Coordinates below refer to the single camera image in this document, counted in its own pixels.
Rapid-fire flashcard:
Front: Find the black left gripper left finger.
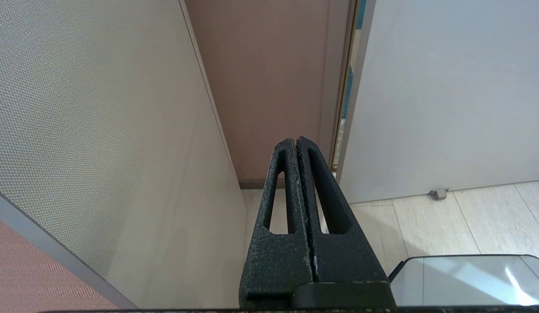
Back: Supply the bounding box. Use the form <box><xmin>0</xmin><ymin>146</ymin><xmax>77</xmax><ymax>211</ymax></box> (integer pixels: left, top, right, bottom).
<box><xmin>239</xmin><ymin>138</ymin><xmax>316</xmax><ymax>310</ymax></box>

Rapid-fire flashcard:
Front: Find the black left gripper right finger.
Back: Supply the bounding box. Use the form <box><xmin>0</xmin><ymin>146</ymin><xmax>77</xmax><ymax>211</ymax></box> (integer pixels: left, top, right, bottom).
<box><xmin>297</xmin><ymin>136</ymin><xmax>389</xmax><ymax>283</ymax></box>

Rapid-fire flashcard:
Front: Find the white room door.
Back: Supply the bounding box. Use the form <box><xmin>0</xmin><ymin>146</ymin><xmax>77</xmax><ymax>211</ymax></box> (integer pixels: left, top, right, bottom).
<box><xmin>336</xmin><ymin>0</ymin><xmax>539</xmax><ymax>204</ymax></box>

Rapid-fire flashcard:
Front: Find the beige cabinet panel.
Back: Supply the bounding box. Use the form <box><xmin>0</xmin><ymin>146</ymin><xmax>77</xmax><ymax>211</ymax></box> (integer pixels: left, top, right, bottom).
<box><xmin>0</xmin><ymin>0</ymin><xmax>248</xmax><ymax>310</ymax></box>

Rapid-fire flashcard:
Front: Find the dark wall baseboard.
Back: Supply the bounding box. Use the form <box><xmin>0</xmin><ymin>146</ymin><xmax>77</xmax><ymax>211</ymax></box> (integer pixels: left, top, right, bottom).
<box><xmin>238</xmin><ymin>178</ymin><xmax>270</xmax><ymax>190</ymax></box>

